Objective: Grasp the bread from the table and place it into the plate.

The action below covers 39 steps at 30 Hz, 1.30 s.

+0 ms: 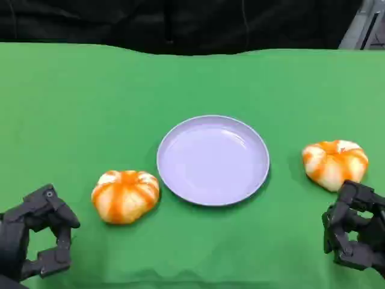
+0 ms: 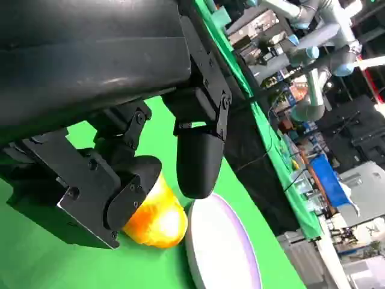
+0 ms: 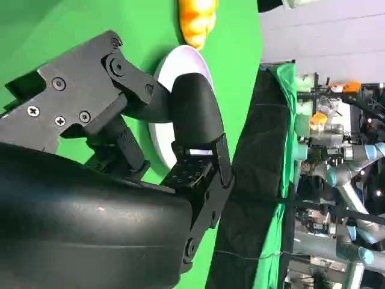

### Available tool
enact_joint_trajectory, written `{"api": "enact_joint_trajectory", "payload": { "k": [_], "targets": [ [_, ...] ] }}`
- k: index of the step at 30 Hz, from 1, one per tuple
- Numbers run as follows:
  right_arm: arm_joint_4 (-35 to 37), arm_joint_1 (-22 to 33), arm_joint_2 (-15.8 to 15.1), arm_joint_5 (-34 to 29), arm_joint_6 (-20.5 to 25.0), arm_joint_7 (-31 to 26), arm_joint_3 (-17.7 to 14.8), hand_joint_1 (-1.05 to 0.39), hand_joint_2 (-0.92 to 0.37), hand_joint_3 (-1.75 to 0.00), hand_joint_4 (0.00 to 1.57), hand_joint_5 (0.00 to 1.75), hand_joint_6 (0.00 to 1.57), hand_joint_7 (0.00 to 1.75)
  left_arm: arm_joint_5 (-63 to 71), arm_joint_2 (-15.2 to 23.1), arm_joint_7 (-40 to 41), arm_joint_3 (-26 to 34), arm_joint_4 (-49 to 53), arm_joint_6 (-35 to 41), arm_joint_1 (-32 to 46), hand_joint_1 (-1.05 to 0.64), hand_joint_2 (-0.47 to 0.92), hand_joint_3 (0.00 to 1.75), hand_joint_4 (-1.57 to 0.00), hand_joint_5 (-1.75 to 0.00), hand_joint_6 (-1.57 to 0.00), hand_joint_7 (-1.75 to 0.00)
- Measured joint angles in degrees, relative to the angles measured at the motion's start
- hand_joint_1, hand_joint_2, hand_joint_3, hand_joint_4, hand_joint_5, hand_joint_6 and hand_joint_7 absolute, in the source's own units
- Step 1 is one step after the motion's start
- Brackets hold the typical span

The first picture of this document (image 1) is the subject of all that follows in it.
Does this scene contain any green table cloth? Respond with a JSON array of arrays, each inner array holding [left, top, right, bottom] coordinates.
[[0, 42, 385, 289]]

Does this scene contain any grey metal equipment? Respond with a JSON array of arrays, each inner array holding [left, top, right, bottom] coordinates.
[[338, 0, 385, 51]]

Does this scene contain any black drape cloth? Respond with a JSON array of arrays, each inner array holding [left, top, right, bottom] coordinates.
[[0, 0, 362, 57]]

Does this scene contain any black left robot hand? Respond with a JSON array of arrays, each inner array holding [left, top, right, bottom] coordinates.
[[0, 183, 81, 282]]

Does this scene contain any orange and white bread roll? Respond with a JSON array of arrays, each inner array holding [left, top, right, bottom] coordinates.
[[91, 170, 161, 226], [301, 139, 369, 193]]

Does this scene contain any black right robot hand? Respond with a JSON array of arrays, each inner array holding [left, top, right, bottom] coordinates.
[[321, 179, 385, 278]]

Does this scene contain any lilac plate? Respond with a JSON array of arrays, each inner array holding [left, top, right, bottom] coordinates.
[[156, 114, 271, 207]]

